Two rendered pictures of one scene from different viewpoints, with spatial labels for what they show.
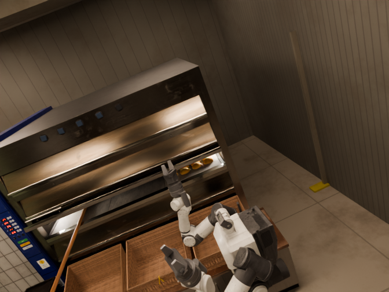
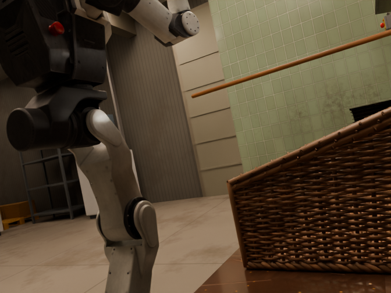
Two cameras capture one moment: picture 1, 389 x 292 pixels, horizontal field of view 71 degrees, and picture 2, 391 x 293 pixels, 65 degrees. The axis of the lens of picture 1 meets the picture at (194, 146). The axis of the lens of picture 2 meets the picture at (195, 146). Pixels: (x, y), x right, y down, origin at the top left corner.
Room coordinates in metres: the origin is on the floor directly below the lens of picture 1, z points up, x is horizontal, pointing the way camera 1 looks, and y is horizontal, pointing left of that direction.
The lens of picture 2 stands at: (1.97, -0.67, 0.79)
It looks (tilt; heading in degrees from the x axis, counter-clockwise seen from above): 1 degrees up; 121
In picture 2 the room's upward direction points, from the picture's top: 12 degrees counter-clockwise
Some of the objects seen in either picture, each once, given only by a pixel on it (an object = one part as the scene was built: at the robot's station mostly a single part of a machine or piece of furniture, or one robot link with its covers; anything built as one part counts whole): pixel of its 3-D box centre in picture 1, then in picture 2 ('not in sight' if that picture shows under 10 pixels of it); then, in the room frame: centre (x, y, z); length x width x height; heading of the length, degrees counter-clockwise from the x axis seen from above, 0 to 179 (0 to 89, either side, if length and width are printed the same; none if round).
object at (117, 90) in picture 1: (138, 172); not in sight; (3.16, 0.79, 1.05); 2.10 x 1.91 x 2.10; 91
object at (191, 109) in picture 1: (104, 144); not in sight; (2.22, 0.70, 1.80); 1.79 x 0.11 x 0.19; 91
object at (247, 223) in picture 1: (246, 243); (53, 34); (1.18, -0.06, 1.23); 0.34 x 0.30 x 0.36; 5
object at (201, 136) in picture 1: (118, 170); not in sight; (2.22, 0.70, 1.54); 1.79 x 0.11 x 0.19; 91
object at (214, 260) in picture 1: (220, 231); (383, 149); (1.96, 0.07, 0.72); 0.56 x 0.49 x 0.28; 90
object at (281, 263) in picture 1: (263, 273); (61, 118); (1.18, -0.09, 0.97); 0.28 x 0.13 x 0.18; 95
